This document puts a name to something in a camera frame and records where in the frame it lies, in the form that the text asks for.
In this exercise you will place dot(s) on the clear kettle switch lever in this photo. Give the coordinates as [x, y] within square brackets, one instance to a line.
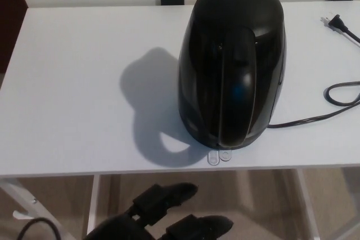
[214, 158]

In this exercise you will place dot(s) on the black electric kettle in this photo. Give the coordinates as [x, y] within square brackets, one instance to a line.
[233, 54]

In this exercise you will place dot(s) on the white table leg hook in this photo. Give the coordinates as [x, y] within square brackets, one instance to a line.
[21, 215]

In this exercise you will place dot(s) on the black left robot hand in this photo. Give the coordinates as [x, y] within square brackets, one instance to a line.
[152, 199]

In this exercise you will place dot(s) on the white metal-legged table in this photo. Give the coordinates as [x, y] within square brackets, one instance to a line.
[84, 68]

